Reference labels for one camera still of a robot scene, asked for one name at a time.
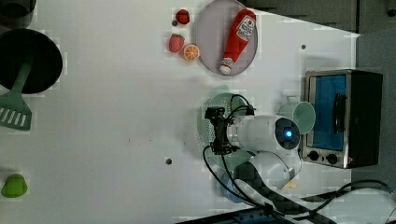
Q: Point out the red plush ketchup bottle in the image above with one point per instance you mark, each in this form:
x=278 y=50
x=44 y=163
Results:
x=240 y=34

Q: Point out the green perforated strainer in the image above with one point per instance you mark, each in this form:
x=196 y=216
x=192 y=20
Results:
x=222 y=96

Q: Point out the grey round plate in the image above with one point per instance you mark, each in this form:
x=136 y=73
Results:
x=211 y=35

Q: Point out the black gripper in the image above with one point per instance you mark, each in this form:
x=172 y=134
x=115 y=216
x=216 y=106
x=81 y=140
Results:
x=220 y=145

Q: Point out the green plastic mug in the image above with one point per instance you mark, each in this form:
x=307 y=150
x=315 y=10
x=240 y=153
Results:
x=302 y=113

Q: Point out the small red toy strawberry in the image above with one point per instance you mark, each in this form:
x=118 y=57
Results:
x=183 y=16

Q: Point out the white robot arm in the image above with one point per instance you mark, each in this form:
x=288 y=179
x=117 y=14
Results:
x=273 y=139

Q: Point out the silver toaster oven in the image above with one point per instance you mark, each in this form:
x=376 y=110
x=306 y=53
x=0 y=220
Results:
x=348 y=116

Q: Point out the blue bowl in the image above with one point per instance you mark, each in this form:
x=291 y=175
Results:
x=230 y=192

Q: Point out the lime green toy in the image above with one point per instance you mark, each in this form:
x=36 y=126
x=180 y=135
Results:
x=14 y=187

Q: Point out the large red toy strawberry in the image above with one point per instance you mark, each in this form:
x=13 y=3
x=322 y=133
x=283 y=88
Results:
x=176 y=43

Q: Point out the black round pan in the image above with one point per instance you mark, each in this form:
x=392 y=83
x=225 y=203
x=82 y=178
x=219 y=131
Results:
x=21 y=46

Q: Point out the green slotted spatula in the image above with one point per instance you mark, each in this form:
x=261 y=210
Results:
x=15 y=113

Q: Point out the toy orange half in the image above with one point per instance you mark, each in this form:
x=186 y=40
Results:
x=191 y=53

